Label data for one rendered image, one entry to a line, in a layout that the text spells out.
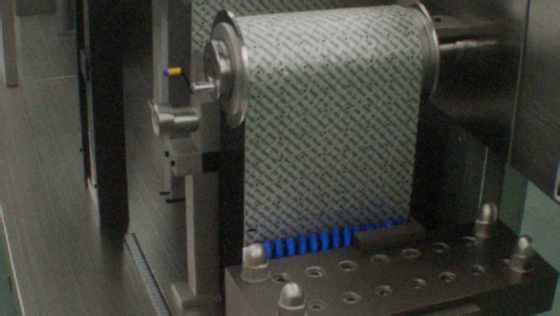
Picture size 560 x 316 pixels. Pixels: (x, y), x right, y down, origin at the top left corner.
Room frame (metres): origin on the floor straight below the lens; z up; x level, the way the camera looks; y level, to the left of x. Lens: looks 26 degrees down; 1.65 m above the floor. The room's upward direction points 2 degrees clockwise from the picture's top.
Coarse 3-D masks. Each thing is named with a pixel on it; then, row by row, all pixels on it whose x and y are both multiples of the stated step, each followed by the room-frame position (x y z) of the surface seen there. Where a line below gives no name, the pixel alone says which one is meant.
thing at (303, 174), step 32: (256, 128) 1.04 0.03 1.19; (288, 128) 1.06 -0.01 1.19; (320, 128) 1.07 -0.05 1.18; (352, 128) 1.09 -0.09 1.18; (384, 128) 1.11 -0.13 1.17; (416, 128) 1.12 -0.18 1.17; (256, 160) 1.04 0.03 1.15; (288, 160) 1.06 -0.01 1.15; (320, 160) 1.08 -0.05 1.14; (352, 160) 1.09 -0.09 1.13; (384, 160) 1.11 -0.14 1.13; (256, 192) 1.05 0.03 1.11; (288, 192) 1.06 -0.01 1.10; (320, 192) 1.08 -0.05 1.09; (352, 192) 1.09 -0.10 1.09; (384, 192) 1.11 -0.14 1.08; (256, 224) 1.05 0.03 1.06; (288, 224) 1.06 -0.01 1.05; (320, 224) 1.08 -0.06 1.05; (352, 224) 1.09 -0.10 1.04
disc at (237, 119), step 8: (216, 16) 1.14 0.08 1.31; (224, 16) 1.11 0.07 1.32; (232, 16) 1.08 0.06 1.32; (216, 24) 1.14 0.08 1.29; (232, 24) 1.08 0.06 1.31; (240, 32) 1.06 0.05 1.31; (240, 40) 1.05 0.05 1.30; (240, 48) 1.05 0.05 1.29; (240, 56) 1.05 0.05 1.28; (240, 64) 1.05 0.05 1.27; (248, 72) 1.03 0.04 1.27; (248, 80) 1.03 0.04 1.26; (248, 88) 1.03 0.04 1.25; (248, 96) 1.03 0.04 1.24; (240, 104) 1.04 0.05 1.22; (224, 112) 1.11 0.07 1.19; (240, 112) 1.04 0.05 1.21; (224, 120) 1.10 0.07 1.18; (232, 120) 1.07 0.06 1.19; (240, 120) 1.04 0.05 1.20
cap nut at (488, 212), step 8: (480, 208) 1.09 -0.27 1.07; (488, 208) 1.08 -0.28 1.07; (496, 208) 1.09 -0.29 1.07; (480, 216) 1.09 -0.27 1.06; (488, 216) 1.08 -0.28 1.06; (496, 216) 1.09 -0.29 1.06; (480, 224) 1.08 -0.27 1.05; (488, 224) 1.08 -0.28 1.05; (496, 224) 1.08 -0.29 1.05; (480, 232) 1.08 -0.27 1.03; (488, 232) 1.08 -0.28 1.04; (496, 232) 1.08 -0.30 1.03
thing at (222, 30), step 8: (416, 16) 1.17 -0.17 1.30; (224, 24) 1.10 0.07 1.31; (416, 24) 1.16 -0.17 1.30; (216, 32) 1.12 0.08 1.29; (224, 32) 1.09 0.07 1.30; (232, 32) 1.08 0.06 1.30; (424, 32) 1.15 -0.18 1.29; (232, 40) 1.07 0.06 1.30; (424, 40) 1.14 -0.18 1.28; (232, 48) 1.06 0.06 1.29; (424, 48) 1.14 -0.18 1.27; (232, 56) 1.06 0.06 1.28; (424, 56) 1.13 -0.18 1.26; (232, 64) 1.06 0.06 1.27; (424, 64) 1.13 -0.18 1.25; (240, 72) 1.04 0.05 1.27; (424, 72) 1.13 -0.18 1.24; (240, 80) 1.04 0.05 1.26; (424, 80) 1.14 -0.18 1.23; (240, 88) 1.04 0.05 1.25; (232, 96) 1.06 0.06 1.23; (240, 96) 1.04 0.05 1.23; (224, 104) 1.09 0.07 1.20; (232, 104) 1.06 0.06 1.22; (232, 112) 1.06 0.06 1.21
